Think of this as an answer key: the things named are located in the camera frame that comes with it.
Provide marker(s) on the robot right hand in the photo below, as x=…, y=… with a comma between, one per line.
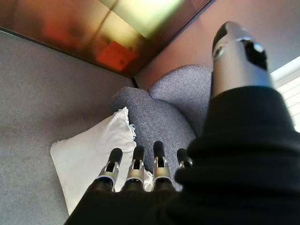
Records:
x=222, y=175

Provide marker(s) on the white cushion with fringe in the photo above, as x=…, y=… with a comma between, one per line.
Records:
x=89, y=150

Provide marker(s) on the grey fabric armchair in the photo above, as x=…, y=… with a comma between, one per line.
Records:
x=159, y=117

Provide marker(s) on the large black framed television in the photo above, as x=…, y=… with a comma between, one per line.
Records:
x=93, y=35

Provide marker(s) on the white wall radiator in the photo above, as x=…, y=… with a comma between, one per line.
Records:
x=290, y=89

